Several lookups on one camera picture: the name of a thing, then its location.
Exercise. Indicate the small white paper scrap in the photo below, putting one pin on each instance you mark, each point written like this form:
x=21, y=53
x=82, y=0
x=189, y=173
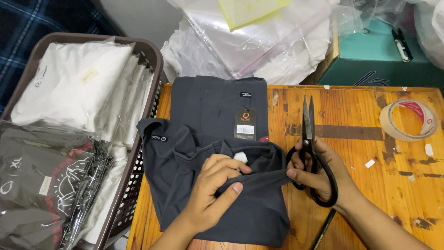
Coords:
x=370, y=163
x=429, y=149

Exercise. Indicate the beige tape roll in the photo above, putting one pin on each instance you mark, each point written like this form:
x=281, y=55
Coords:
x=388, y=125

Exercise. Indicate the dark grey folded t-shirt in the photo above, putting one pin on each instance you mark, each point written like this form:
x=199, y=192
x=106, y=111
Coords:
x=208, y=100

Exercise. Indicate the black white thread snips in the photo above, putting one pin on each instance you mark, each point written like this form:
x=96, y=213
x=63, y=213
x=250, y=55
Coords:
x=402, y=45

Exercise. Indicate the yellow paper sheet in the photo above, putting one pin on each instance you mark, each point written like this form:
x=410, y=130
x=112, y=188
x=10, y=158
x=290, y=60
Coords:
x=246, y=10

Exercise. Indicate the large black scissors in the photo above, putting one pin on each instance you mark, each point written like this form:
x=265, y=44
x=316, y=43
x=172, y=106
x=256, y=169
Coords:
x=308, y=121

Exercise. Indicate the dark green pencil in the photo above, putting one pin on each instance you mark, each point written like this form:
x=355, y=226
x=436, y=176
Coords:
x=324, y=227

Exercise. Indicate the small white fabric tag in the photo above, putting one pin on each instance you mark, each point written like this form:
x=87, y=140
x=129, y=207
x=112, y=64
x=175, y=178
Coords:
x=240, y=157

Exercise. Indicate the brown plastic basket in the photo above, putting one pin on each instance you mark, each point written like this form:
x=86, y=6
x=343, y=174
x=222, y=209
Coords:
x=152, y=59

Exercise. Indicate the dark grey t-shirt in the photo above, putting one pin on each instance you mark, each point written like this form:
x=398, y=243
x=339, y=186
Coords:
x=180, y=166
x=208, y=100

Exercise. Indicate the white plastic bag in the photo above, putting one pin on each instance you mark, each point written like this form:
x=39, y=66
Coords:
x=430, y=27

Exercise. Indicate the heap of clear plastic bags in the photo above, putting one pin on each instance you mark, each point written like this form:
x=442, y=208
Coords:
x=270, y=48

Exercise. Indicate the large white bagged shirt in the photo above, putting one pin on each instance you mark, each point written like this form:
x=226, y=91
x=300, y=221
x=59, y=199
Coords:
x=73, y=80

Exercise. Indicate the person's left hand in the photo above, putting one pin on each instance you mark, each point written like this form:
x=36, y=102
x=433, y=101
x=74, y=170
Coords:
x=204, y=198

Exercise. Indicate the black cardboard hang tag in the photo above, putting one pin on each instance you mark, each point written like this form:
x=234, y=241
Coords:
x=245, y=121

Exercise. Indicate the teal cardboard box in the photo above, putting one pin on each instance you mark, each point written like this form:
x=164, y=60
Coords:
x=367, y=59

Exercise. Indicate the stack of black packaged shirts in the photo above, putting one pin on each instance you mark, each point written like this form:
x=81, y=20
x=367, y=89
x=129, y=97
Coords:
x=34, y=180

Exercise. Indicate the row of white packaged shirts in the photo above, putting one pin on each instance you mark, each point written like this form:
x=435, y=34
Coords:
x=135, y=104

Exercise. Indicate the person's right hand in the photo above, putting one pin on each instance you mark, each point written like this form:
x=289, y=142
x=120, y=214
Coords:
x=329, y=173

